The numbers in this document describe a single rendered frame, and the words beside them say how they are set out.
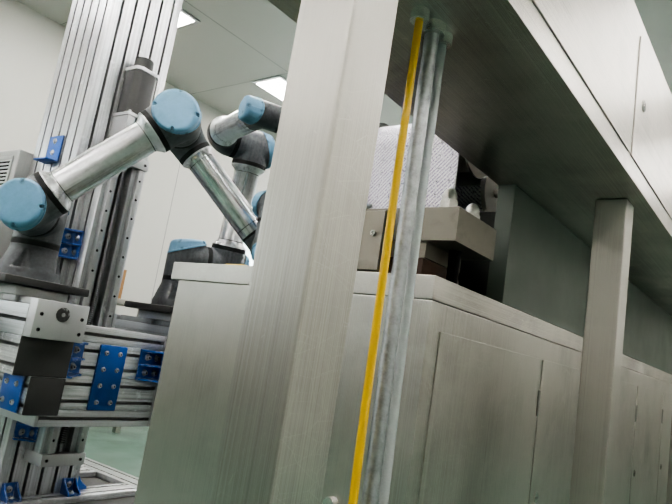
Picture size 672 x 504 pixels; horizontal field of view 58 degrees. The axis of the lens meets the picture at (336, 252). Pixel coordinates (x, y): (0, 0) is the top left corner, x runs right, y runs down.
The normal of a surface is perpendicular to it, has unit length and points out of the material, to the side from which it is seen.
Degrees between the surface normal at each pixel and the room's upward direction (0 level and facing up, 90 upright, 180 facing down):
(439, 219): 90
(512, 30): 180
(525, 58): 180
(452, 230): 90
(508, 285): 90
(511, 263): 90
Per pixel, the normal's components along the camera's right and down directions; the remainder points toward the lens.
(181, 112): 0.30, -0.21
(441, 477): 0.79, 0.02
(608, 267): -0.59, -0.22
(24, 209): 0.09, -0.06
